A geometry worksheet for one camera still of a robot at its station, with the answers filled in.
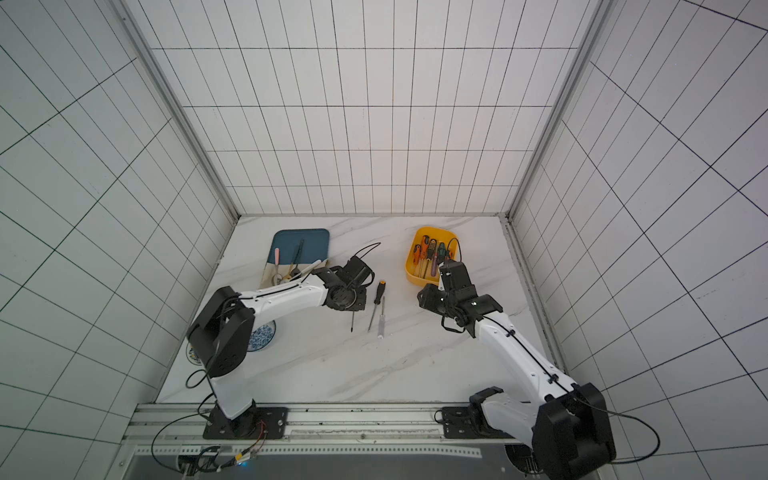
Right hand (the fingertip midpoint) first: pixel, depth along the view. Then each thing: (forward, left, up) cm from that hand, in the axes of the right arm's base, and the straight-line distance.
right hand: (412, 296), depth 83 cm
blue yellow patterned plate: (-18, +60, -7) cm, 63 cm away
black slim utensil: (+13, +40, -9) cm, 43 cm away
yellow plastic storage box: (+31, -9, -8) cm, 33 cm away
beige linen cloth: (+13, +44, -9) cm, 47 cm away
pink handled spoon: (+10, +46, -10) cm, 48 cm away
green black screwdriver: (+24, -11, -10) cm, 28 cm away
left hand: (0, +18, -8) cm, 20 cm away
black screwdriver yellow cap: (+6, +10, -11) cm, 16 cm away
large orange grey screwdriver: (+24, -5, -11) cm, 26 cm away
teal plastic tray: (+25, +37, -11) cm, 46 cm away
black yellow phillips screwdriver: (-7, +17, -8) cm, 21 cm away
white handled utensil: (+16, +34, -10) cm, 39 cm away
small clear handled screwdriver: (-3, +9, -11) cm, 15 cm away
